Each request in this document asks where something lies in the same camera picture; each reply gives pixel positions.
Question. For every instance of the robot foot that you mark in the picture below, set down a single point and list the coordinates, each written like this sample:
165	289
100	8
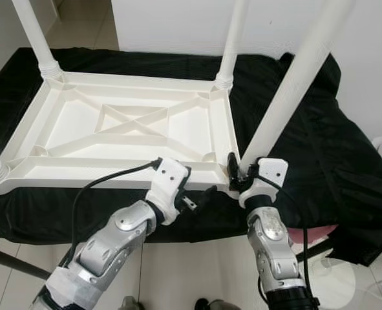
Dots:
132	303
215	305

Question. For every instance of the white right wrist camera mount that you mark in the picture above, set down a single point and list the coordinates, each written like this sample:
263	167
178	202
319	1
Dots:
271	173

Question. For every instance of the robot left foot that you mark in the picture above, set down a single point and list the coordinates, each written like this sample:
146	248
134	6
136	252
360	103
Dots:
132	303

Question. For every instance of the white plastic table top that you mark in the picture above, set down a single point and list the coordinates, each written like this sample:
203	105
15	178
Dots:
81	129

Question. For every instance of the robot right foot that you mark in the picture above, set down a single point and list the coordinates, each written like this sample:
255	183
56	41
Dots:
215	305

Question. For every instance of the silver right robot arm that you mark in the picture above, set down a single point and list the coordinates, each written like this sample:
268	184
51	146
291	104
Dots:
275	252

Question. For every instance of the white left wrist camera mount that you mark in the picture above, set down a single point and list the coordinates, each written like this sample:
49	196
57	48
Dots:
168	184

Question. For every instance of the pink object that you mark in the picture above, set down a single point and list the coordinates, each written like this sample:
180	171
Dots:
317	232

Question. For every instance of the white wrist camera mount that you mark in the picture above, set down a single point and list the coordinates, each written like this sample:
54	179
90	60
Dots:
271	173
168	184

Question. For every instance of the black cloth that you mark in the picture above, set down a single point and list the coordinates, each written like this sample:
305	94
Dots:
346	168

